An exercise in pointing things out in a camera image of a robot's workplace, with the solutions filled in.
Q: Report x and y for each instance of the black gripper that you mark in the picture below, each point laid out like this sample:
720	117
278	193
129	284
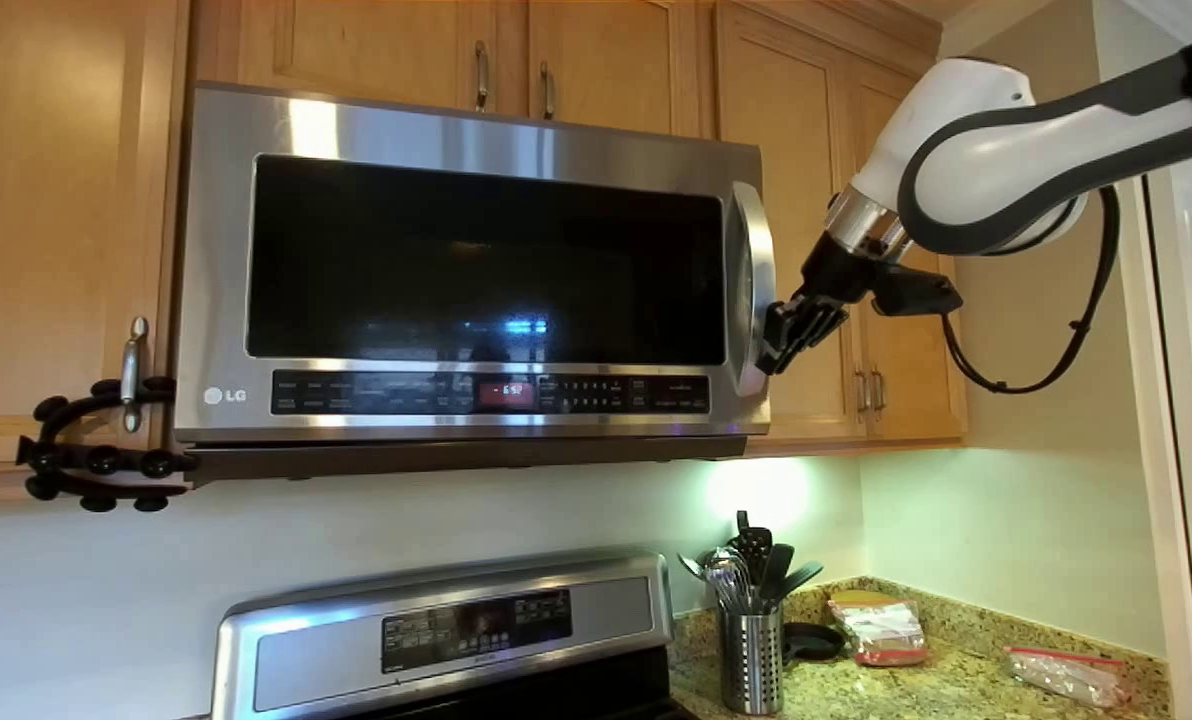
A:
851	277

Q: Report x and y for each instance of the stainless steel microwave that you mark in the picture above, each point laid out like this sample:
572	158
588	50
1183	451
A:
488	267

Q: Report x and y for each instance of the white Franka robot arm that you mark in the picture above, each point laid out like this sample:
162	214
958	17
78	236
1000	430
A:
1008	173

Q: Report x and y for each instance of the small wooden cabinet door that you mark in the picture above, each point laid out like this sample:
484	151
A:
623	66
357	44

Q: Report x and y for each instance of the black spatula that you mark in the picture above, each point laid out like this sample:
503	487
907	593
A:
752	544

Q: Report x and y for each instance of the dark serving spoon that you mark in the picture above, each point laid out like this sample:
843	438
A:
792	580

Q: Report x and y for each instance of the shiny metal ladle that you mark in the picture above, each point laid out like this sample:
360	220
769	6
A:
717	578

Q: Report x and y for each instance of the red and white food package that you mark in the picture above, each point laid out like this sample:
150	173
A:
878	630

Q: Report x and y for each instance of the black round dish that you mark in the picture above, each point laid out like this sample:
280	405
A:
814	643

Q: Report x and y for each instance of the perforated metal utensil holder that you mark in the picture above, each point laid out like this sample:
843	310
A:
752	661

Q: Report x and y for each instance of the clear plastic bag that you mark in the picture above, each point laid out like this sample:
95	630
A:
1065	677

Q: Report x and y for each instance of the stainless steel stove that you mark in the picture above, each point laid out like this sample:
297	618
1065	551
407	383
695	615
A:
449	634

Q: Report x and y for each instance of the tall wooden cabinet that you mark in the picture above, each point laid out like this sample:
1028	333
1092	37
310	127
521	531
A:
51	202

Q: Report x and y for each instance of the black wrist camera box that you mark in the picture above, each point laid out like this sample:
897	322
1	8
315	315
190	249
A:
919	289

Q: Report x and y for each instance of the white door frame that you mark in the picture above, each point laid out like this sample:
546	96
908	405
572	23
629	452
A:
1179	534

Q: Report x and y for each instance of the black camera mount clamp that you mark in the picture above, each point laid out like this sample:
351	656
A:
91	462

